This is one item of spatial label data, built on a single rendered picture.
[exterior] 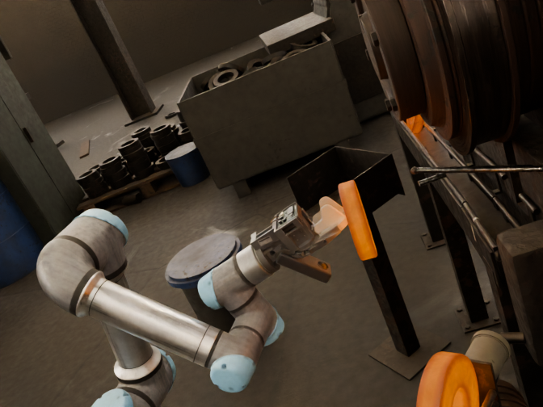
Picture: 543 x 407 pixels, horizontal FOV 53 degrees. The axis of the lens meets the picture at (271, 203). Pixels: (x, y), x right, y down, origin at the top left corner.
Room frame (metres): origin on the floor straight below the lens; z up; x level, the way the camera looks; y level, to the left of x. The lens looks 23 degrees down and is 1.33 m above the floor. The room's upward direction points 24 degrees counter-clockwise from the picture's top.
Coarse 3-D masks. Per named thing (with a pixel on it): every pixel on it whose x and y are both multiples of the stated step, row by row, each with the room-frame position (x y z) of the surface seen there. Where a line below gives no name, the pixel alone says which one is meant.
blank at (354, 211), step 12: (348, 192) 0.91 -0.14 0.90; (348, 204) 0.89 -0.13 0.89; (360, 204) 0.88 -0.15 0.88; (348, 216) 0.88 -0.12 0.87; (360, 216) 0.87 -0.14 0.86; (360, 228) 0.86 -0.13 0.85; (360, 240) 0.86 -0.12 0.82; (372, 240) 0.86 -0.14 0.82; (360, 252) 0.87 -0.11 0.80; (372, 252) 0.87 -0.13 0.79
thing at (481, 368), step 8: (472, 360) 0.60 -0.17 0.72; (480, 368) 0.59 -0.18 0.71; (488, 368) 0.58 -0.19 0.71; (480, 376) 0.59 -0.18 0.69; (488, 376) 0.58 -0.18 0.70; (480, 384) 0.59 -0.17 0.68; (488, 384) 0.59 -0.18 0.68; (496, 384) 0.58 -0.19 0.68; (480, 392) 0.59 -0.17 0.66; (480, 400) 0.60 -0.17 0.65; (496, 400) 0.58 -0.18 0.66
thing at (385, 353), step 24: (312, 168) 1.61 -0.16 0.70; (336, 168) 1.64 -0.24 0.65; (360, 168) 1.56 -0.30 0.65; (384, 168) 1.40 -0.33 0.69; (312, 192) 1.59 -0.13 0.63; (336, 192) 1.61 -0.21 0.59; (360, 192) 1.36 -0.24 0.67; (384, 192) 1.38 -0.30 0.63; (312, 216) 1.52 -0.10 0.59; (384, 264) 1.45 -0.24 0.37; (384, 288) 1.43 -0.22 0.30; (384, 312) 1.47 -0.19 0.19; (408, 336) 1.44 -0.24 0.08; (432, 336) 1.48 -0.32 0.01; (384, 360) 1.46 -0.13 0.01; (408, 360) 1.42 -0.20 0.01
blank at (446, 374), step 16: (448, 352) 0.59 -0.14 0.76; (432, 368) 0.55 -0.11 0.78; (448, 368) 0.55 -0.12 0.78; (464, 368) 0.57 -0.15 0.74; (432, 384) 0.53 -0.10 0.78; (448, 384) 0.53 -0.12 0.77; (464, 384) 0.56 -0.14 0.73; (432, 400) 0.52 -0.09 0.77; (448, 400) 0.52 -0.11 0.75; (464, 400) 0.57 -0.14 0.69
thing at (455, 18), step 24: (456, 0) 0.73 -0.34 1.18; (480, 0) 0.72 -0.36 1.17; (456, 24) 0.72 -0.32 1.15; (480, 24) 0.72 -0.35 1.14; (456, 48) 0.72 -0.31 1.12; (480, 48) 0.72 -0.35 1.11; (504, 48) 0.72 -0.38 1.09; (480, 72) 0.73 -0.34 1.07; (504, 72) 0.72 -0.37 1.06; (480, 96) 0.74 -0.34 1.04; (504, 96) 0.74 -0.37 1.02; (480, 120) 0.76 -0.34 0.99; (504, 120) 0.77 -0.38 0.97; (456, 144) 0.91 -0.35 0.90; (480, 144) 0.84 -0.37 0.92
